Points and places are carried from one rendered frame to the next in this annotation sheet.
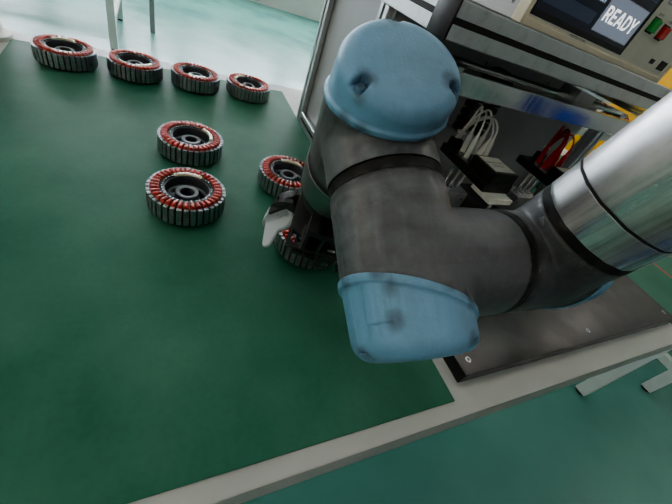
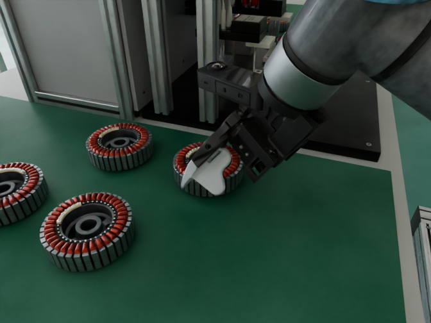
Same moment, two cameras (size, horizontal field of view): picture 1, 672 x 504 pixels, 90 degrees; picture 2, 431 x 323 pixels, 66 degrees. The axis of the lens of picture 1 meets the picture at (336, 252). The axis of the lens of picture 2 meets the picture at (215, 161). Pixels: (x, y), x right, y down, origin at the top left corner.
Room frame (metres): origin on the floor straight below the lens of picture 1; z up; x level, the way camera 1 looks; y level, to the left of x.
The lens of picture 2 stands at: (0.05, 0.27, 1.10)
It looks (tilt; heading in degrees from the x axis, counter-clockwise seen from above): 36 degrees down; 327
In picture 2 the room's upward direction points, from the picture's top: straight up
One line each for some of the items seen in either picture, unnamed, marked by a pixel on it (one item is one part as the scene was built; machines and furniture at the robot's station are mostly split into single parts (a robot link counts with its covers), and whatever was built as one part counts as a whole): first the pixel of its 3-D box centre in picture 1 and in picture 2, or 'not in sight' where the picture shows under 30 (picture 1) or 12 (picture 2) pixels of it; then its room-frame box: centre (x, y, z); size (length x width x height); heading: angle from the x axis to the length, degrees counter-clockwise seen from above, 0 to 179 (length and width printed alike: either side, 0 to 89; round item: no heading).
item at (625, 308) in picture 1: (506, 248); (280, 74); (0.67, -0.34, 0.76); 0.64 x 0.47 x 0.02; 127
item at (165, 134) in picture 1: (191, 142); (4, 192); (0.53, 0.33, 0.77); 0.11 x 0.11 x 0.04
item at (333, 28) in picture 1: (336, 77); (63, 34); (0.78, 0.15, 0.91); 0.28 x 0.03 x 0.32; 37
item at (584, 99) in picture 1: (576, 95); not in sight; (0.85, -0.32, 1.05); 0.06 x 0.04 x 0.04; 127
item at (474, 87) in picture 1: (569, 113); not in sight; (0.73, -0.29, 1.03); 0.62 x 0.01 x 0.03; 127
